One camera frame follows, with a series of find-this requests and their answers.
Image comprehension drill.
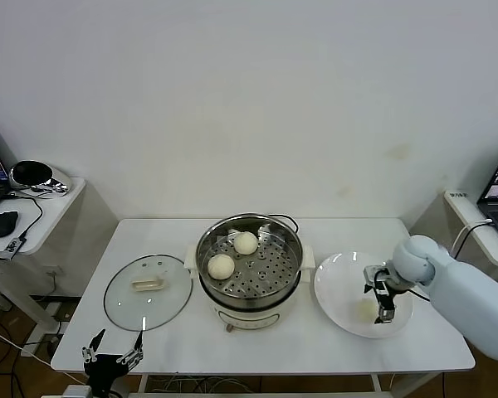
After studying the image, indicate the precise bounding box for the black computer mouse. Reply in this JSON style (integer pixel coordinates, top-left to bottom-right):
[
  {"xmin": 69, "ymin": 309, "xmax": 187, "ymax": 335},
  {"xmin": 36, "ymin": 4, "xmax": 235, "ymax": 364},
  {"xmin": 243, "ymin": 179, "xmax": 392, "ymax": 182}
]
[{"xmin": 0, "ymin": 210, "xmax": 20, "ymax": 239}]

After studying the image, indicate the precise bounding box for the white side table with mouse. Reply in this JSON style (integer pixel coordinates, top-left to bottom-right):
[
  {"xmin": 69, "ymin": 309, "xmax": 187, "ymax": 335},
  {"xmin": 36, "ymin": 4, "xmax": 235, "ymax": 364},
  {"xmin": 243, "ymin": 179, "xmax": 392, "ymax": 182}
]
[{"xmin": 0, "ymin": 177, "xmax": 88, "ymax": 345}]

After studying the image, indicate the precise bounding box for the thin black dongle cable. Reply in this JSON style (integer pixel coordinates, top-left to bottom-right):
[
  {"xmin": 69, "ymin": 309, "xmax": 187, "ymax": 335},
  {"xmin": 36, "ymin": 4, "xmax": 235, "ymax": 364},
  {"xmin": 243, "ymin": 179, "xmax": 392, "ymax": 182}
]
[{"xmin": 3, "ymin": 192, "xmax": 46, "ymax": 241}]

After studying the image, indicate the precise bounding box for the white steamed baozi bun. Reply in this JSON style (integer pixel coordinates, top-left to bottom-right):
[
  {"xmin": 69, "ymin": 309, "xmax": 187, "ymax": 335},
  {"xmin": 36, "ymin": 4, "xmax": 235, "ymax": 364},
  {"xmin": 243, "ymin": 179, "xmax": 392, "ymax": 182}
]
[
  {"xmin": 354, "ymin": 298, "xmax": 377, "ymax": 324},
  {"xmin": 233, "ymin": 231, "xmax": 259, "ymax": 255},
  {"xmin": 207, "ymin": 253, "xmax": 236, "ymax": 280}
]

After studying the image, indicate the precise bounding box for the round white plate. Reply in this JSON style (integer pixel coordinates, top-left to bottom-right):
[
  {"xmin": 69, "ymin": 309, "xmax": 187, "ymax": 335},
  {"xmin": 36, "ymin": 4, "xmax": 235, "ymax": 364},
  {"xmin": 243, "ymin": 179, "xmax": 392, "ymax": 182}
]
[{"xmin": 314, "ymin": 251, "xmax": 415, "ymax": 340}]

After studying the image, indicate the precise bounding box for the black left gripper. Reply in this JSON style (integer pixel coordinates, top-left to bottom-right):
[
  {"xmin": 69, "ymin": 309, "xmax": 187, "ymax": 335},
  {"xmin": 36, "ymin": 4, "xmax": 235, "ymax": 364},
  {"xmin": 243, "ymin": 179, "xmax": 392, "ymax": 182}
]
[{"xmin": 81, "ymin": 316, "xmax": 146, "ymax": 391}]

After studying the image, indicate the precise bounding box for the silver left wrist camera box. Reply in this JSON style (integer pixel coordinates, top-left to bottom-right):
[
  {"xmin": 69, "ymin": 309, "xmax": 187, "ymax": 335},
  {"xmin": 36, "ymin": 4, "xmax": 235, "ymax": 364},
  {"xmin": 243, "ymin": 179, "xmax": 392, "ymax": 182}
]
[{"xmin": 64, "ymin": 384, "xmax": 93, "ymax": 398}]

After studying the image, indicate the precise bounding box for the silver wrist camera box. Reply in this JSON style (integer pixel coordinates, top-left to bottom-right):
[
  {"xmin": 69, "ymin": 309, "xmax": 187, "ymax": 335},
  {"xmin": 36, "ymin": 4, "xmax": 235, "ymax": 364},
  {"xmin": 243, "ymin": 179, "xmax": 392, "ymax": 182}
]
[
  {"xmin": 364, "ymin": 265, "xmax": 387, "ymax": 286},
  {"xmin": 64, "ymin": 384, "xmax": 93, "ymax": 398}
]

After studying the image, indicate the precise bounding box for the stainless steel steamer basket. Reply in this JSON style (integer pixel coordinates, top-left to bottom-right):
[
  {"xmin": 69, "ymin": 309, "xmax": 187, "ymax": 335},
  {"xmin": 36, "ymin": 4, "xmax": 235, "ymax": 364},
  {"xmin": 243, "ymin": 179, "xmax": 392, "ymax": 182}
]
[{"xmin": 196, "ymin": 212, "xmax": 305, "ymax": 313}]

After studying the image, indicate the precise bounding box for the white laptop cable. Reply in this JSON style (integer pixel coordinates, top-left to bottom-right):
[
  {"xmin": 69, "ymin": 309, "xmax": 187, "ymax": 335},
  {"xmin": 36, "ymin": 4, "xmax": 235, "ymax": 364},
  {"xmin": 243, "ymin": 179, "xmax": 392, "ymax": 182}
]
[{"xmin": 451, "ymin": 221, "xmax": 495, "ymax": 260}]

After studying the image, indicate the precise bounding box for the grey usb dongle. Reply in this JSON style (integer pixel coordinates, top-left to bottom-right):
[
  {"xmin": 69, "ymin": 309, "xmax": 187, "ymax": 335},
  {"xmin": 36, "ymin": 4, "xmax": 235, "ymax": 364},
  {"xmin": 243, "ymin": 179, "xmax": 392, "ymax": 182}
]
[{"xmin": 0, "ymin": 236, "xmax": 26, "ymax": 261}]

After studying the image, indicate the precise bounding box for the white electric cooker pot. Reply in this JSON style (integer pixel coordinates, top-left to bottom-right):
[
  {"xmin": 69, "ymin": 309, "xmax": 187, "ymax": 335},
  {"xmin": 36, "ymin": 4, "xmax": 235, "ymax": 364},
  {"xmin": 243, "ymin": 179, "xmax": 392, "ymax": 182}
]
[{"xmin": 183, "ymin": 244, "xmax": 316, "ymax": 333}]

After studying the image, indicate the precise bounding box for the white side table with label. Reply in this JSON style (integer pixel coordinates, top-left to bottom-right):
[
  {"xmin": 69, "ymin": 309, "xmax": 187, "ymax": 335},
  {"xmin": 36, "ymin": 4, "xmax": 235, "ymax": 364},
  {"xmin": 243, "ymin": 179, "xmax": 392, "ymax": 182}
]
[{"xmin": 442, "ymin": 191, "xmax": 498, "ymax": 270}]

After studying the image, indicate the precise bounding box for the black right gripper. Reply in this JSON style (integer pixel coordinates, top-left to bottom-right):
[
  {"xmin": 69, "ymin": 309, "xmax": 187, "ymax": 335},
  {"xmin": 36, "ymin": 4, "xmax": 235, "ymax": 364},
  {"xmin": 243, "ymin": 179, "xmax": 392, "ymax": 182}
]
[{"xmin": 363, "ymin": 269, "xmax": 403, "ymax": 325}]

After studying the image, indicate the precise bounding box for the round glass pot lid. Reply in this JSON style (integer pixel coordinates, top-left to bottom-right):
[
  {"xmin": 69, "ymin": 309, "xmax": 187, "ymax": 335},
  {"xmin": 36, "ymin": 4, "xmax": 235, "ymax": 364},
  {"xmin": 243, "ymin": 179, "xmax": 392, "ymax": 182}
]
[{"xmin": 103, "ymin": 253, "xmax": 193, "ymax": 332}]

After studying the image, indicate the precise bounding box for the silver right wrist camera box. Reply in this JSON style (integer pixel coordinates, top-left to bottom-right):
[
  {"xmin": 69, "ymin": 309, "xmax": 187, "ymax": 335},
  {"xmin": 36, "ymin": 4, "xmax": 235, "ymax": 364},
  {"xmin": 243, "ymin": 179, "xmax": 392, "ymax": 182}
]
[{"xmin": 364, "ymin": 265, "xmax": 387, "ymax": 286}]

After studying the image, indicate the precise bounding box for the black cable with adapter block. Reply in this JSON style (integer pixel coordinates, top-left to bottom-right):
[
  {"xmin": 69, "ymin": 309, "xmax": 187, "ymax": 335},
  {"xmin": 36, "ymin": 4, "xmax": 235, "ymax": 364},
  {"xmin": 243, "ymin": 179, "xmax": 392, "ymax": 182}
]
[{"xmin": 452, "ymin": 226, "xmax": 482, "ymax": 259}]

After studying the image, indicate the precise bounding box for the chrome and black headset device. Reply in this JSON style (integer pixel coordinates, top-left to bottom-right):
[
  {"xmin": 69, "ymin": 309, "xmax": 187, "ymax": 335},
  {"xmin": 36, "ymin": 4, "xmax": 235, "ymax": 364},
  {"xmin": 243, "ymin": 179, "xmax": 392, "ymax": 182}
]
[{"xmin": 9, "ymin": 159, "xmax": 73, "ymax": 195}]

